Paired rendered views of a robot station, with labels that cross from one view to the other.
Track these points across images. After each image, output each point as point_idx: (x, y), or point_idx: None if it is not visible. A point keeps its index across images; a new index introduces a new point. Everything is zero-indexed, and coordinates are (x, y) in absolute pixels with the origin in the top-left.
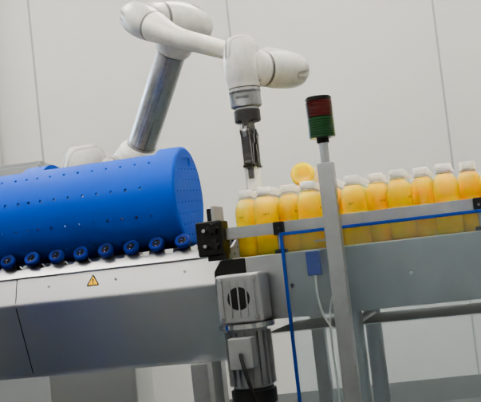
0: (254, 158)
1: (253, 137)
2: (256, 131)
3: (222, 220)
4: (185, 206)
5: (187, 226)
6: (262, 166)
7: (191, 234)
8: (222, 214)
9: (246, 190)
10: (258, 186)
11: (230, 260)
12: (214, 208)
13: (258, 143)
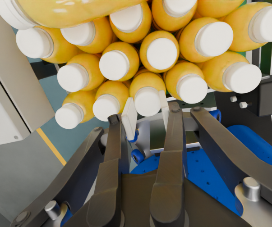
0: (174, 119)
1: (182, 166)
2: (111, 207)
3: None
4: (209, 176)
5: (202, 157)
6: (112, 115)
7: (186, 153)
8: (152, 143)
9: (259, 69)
10: (133, 105)
11: (258, 63)
12: (194, 140)
13: (69, 176)
